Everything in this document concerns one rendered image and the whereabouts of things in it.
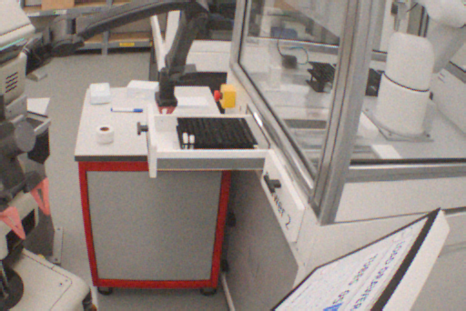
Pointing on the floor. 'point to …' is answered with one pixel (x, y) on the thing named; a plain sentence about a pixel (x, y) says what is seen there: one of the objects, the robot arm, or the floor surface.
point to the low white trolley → (146, 204)
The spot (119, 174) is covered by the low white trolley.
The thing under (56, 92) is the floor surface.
